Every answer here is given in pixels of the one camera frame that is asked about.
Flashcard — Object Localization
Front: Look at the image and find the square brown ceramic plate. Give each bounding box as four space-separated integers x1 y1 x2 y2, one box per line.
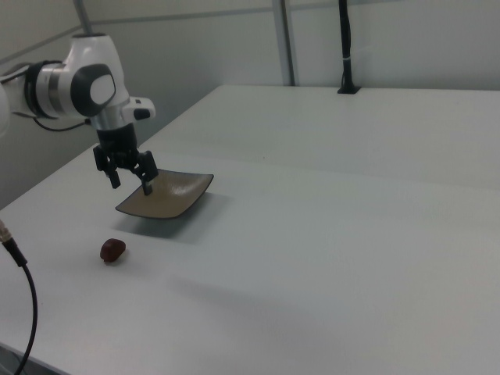
115 168 215 220

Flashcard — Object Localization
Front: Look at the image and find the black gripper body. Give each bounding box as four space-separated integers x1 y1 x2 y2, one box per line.
95 123 147 170

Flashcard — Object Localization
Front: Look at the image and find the grey partition corner post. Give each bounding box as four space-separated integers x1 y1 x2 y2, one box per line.
272 0 296 87

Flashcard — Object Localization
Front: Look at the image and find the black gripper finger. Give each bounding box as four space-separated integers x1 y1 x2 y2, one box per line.
130 150 159 196
92 144 121 190

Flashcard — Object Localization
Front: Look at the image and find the black cable with metal connector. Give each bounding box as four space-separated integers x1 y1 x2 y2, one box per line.
0 218 38 375

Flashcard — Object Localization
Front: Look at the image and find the small round dark-red food item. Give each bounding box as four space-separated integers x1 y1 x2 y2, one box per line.
99 237 128 265

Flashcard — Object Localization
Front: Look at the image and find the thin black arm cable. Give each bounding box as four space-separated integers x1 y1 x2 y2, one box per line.
10 110 93 132

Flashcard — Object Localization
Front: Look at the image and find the black camera stand pole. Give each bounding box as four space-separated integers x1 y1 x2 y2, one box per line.
337 0 363 95

